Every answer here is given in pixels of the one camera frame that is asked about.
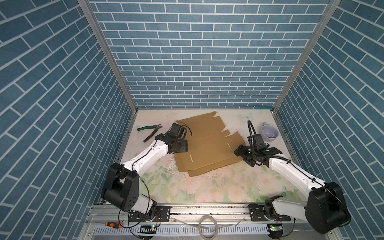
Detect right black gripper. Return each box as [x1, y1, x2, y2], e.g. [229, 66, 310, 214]
[232, 144, 257, 167]

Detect brown cardboard box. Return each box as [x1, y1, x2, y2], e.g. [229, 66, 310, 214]
[175, 112, 245, 177]

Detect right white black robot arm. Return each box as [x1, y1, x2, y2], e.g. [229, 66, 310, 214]
[234, 134, 352, 234]

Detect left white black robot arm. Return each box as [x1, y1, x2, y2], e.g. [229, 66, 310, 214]
[101, 122, 192, 220]

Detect orange black screwdriver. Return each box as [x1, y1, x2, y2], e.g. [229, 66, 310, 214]
[105, 222, 123, 229]

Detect green handled pliers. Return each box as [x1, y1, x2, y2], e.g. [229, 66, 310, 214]
[137, 124, 163, 143]

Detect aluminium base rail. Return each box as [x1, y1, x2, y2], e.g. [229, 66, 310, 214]
[79, 203, 343, 240]

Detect coiled grey cable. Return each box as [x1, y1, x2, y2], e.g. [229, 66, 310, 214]
[175, 215, 247, 240]

